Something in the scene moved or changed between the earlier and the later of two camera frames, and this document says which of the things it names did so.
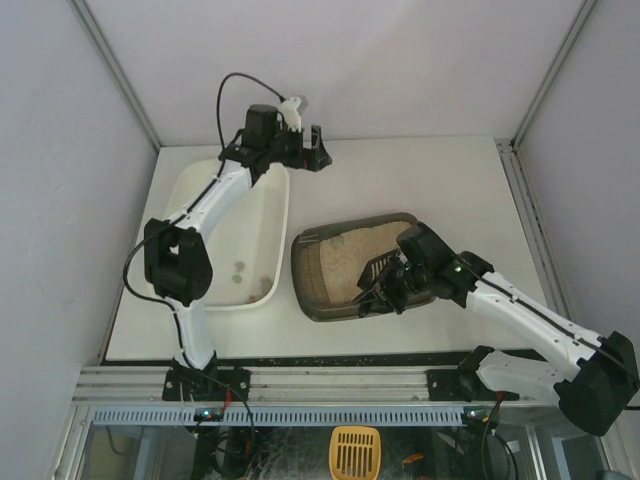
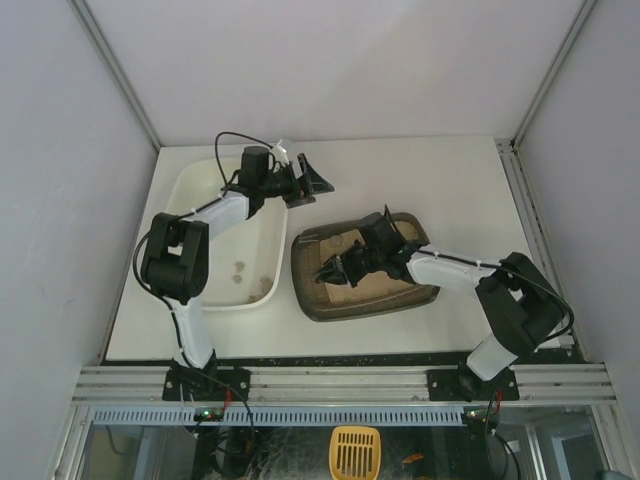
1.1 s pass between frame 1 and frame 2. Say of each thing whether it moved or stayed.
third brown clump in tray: stayed
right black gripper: moved
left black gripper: moved
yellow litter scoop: stayed
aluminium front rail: stayed
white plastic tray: stayed
